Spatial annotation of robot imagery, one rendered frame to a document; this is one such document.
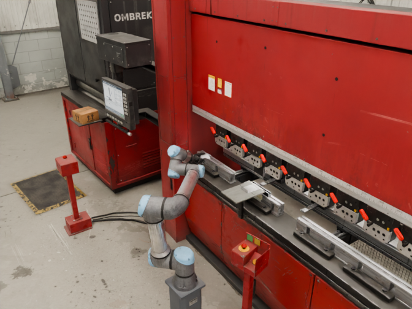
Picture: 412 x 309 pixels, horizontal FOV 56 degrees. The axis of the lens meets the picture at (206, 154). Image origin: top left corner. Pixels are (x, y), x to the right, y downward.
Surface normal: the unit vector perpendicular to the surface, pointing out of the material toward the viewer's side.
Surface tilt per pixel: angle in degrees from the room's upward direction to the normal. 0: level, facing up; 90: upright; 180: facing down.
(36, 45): 90
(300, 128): 90
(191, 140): 90
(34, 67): 90
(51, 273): 0
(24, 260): 0
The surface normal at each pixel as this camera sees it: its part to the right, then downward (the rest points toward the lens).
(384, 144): -0.83, 0.25
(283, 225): 0.00, -0.90
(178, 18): 0.56, 0.37
